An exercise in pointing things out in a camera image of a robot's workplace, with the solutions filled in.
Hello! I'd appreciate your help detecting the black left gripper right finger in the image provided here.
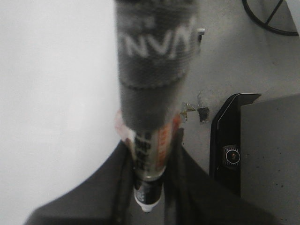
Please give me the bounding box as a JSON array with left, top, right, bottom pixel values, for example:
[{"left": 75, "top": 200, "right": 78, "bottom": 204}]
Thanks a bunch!
[{"left": 163, "top": 128, "right": 300, "bottom": 225}]

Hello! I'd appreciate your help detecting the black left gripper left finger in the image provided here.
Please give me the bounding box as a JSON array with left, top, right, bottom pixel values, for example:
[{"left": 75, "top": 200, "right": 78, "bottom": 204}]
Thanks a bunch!
[{"left": 23, "top": 140, "right": 150, "bottom": 225}]

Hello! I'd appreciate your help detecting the black whiteboard marker with label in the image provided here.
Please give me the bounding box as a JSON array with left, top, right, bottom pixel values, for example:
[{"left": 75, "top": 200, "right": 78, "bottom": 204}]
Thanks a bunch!
[{"left": 115, "top": 0, "right": 199, "bottom": 213}]

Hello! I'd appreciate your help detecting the white whiteboard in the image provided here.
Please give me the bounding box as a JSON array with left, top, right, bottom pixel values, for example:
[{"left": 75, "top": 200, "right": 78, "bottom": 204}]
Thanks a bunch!
[{"left": 0, "top": 0, "right": 119, "bottom": 211}]

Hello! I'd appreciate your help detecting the black camera device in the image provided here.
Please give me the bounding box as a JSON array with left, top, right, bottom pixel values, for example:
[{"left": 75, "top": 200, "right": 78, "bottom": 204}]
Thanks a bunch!
[{"left": 209, "top": 93, "right": 261, "bottom": 197}]

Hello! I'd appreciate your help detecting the black round wire frame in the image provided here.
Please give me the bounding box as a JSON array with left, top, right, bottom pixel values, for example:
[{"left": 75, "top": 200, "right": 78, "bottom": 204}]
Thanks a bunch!
[{"left": 241, "top": 0, "right": 300, "bottom": 37}]

